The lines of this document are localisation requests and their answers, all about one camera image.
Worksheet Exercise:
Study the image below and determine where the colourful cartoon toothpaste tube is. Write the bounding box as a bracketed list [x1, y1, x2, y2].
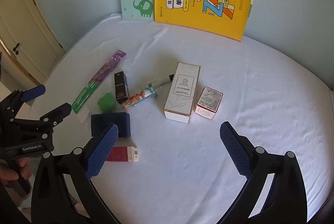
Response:
[122, 74, 174, 109]

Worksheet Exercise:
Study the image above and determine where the green sponge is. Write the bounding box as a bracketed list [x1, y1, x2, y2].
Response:
[97, 93, 115, 113]

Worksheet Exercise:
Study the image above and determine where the tall white gold box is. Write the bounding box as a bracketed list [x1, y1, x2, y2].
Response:
[164, 62, 200, 123]

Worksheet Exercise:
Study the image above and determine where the dark red carton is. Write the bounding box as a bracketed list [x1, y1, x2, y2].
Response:
[107, 146, 139, 162]

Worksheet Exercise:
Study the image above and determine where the person's left hand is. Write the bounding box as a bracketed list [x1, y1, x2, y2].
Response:
[0, 158, 32, 183]

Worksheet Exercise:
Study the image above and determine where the black lipstick box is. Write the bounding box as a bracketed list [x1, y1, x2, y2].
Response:
[114, 71, 130, 104]

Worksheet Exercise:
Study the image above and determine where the dark blue case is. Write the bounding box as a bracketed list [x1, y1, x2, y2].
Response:
[91, 112, 131, 138]

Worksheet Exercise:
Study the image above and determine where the cream room door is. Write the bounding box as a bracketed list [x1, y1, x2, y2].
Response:
[1, 0, 65, 84]

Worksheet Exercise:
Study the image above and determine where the small red white box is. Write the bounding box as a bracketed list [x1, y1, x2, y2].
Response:
[195, 87, 224, 119]

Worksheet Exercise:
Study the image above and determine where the small clear plastic box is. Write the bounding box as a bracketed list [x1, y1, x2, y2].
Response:
[77, 106, 91, 124]

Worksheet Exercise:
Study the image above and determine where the purple green toothbrush package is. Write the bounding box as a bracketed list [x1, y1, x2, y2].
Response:
[71, 50, 126, 114]

